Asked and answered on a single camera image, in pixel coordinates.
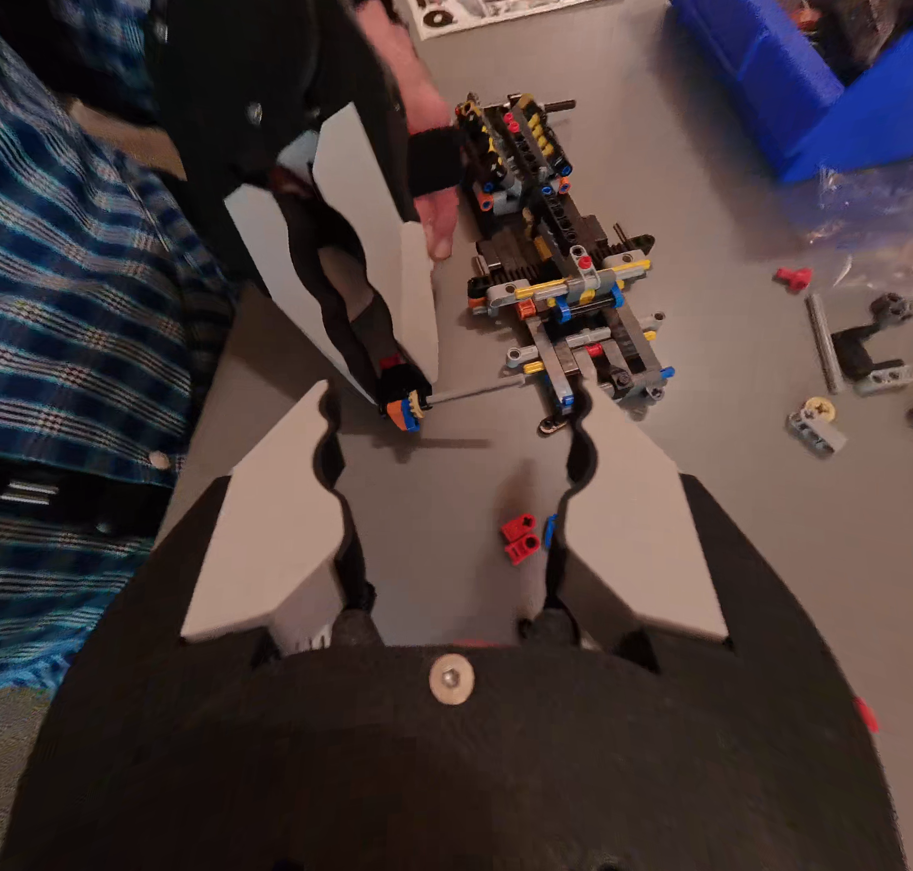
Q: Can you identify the person's plaid shirt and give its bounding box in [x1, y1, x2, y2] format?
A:
[0, 0, 240, 688]

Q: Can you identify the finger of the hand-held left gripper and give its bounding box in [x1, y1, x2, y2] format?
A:
[311, 102, 441, 390]
[223, 183, 395, 407]

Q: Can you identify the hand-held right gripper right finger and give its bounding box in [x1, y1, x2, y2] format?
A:
[542, 377, 730, 648]

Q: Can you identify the large lego chassis assembly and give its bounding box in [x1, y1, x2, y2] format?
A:
[455, 92, 676, 439]

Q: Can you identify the person's left hand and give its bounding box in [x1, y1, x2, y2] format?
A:
[354, 11, 462, 263]

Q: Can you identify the clear plastic bag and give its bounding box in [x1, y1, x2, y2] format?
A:
[781, 163, 913, 295]

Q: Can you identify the blue plastic bin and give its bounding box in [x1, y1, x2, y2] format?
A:
[660, 0, 913, 187]

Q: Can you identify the small black lego subassembly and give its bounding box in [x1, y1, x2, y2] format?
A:
[377, 357, 526, 434]

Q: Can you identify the black lego bracket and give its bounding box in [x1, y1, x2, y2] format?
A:
[831, 292, 913, 395]

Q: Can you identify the long grey lego axle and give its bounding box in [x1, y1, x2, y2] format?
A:
[806, 293, 847, 395]

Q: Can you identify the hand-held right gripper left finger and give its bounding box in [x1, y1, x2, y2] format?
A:
[180, 379, 375, 655]

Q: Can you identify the grey connector with tan gear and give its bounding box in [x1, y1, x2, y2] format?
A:
[787, 396, 850, 456]

